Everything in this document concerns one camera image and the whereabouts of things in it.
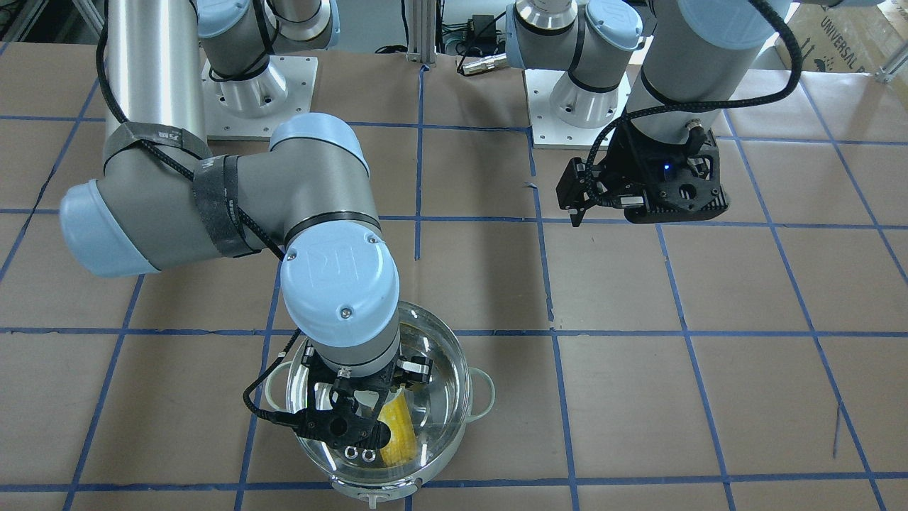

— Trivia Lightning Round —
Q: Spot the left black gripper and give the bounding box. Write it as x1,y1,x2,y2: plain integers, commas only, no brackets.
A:
555,120,731,227

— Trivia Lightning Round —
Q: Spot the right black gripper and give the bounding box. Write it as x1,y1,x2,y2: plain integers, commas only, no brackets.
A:
281,345,434,449

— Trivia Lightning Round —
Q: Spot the yellow corn cob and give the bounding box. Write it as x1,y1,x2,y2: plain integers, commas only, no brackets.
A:
376,390,417,468

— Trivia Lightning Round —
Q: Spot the clear glass pot lid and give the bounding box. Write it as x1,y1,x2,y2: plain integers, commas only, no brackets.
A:
285,300,475,482

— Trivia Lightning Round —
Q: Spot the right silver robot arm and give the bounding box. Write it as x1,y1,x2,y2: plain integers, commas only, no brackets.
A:
60,1,431,451

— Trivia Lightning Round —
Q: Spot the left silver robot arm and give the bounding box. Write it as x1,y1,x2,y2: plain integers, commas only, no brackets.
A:
504,1,803,226

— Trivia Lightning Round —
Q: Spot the pale green cooking pot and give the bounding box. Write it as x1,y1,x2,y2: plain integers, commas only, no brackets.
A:
267,305,496,507

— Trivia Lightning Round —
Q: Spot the brown paper table cover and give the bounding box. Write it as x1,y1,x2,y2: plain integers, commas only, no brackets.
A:
1,43,907,510

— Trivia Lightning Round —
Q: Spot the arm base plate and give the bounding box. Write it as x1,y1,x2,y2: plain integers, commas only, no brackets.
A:
524,69,631,150
201,56,320,141

